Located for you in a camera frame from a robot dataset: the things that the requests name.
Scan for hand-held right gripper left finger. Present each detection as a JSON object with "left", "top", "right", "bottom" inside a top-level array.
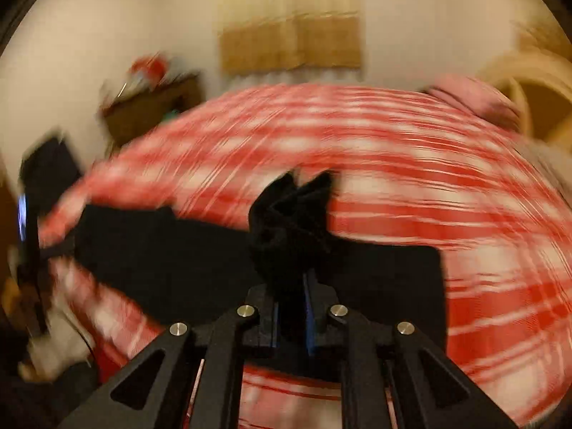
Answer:
[{"left": 58, "top": 283, "right": 281, "bottom": 429}]

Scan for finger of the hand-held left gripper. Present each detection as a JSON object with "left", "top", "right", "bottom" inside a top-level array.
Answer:
[{"left": 40, "top": 238, "right": 79, "bottom": 261}]

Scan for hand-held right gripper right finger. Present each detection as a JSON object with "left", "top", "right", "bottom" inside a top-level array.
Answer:
[{"left": 303, "top": 272, "right": 519, "bottom": 429}]

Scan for black pants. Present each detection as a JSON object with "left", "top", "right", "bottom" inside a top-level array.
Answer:
[{"left": 74, "top": 170, "right": 448, "bottom": 380}]

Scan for black chair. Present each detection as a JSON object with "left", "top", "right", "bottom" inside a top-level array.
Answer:
[{"left": 20, "top": 132, "right": 87, "bottom": 215}]

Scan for wooden cabinet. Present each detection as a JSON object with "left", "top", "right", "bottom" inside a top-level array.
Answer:
[{"left": 100, "top": 74, "right": 204, "bottom": 153}]

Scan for red plaid blanket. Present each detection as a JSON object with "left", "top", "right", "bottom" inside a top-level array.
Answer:
[{"left": 38, "top": 83, "right": 572, "bottom": 429}]

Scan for red box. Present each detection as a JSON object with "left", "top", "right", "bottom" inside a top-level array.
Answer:
[{"left": 127, "top": 54, "right": 171, "bottom": 87}]

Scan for pink pillow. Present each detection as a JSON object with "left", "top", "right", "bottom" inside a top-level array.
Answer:
[{"left": 424, "top": 74, "right": 523, "bottom": 132}]

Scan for beige curtain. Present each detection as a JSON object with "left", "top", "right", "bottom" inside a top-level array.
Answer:
[{"left": 217, "top": 0, "right": 365, "bottom": 74}]

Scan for wooden headboard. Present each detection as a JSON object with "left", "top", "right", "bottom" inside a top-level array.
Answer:
[{"left": 478, "top": 49, "right": 572, "bottom": 144}]

